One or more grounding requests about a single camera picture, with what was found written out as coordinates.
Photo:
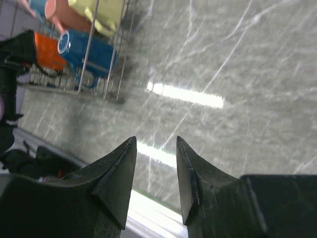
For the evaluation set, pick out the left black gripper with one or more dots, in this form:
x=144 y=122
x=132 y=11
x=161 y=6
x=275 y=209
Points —
x=17 y=55

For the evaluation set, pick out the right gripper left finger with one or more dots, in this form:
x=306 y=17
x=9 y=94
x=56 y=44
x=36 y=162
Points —
x=91 y=202

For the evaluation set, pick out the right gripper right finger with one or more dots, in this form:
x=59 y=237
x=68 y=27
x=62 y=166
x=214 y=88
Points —
x=215 y=204

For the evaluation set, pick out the orange enamel mug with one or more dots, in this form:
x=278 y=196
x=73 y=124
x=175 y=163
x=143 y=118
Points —
x=47 y=53

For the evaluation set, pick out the blue patterned mug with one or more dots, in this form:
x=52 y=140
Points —
x=38 y=6

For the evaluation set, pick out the salmon pink mug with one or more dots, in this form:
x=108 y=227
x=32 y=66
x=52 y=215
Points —
x=64 y=17

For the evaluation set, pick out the pale yellow mug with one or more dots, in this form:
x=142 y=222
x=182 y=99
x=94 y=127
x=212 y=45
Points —
x=108 y=17

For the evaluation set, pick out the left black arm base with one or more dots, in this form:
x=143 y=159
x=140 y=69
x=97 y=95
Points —
x=41 y=164

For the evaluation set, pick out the grey wire dish rack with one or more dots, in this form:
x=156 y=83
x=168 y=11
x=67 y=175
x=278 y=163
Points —
x=90 y=62

